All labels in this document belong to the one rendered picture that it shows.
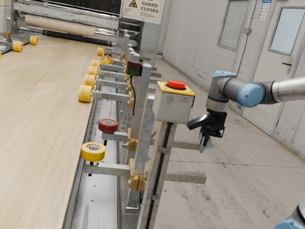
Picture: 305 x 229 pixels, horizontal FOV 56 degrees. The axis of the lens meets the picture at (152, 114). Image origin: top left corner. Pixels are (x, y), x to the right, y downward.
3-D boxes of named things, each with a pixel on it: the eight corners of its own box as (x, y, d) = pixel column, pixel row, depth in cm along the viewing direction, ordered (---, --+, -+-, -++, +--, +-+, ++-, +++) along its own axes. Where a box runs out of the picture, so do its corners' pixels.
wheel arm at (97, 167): (201, 181, 109) (204, 171, 107) (204, 186, 106) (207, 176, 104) (85, 170, 101) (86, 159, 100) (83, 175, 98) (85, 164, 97)
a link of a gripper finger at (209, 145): (212, 156, 129) (217, 138, 126) (199, 155, 128) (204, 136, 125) (210, 153, 132) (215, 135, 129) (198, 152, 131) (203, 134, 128)
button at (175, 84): (181, 88, 64) (183, 81, 63) (185, 93, 60) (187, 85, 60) (164, 86, 63) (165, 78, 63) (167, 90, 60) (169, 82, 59)
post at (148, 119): (133, 218, 106) (157, 94, 91) (133, 225, 103) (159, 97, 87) (123, 217, 105) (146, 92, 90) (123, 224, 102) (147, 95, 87)
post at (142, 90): (131, 170, 128) (151, 63, 112) (132, 174, 124) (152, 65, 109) (123, 169, 127) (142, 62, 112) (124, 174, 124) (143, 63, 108)
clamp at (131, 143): (136, 139, 131) (138, 129, 129) (139, 152, 118) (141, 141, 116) (124, 137, 130) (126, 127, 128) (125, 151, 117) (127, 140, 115)
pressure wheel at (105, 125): (114, 142, 129) (118, 118, 125) (114, 150, 121) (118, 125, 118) (96, 140, 127) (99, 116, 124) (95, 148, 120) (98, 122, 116)
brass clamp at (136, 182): (142, 171, 108) (144, 159, 106) (145, 192, 95) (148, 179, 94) (125, 169, 107) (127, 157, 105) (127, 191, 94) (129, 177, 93)
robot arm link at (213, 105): (211, 101, 118) (204, 94, 127) (208, 112, 120) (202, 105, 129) (231, 104, 120) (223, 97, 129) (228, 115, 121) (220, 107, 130)
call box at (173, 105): (179, 116, 68) (187, 85, 65) (186, 128, 61) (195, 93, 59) (150, 112, 67) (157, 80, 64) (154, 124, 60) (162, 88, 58)
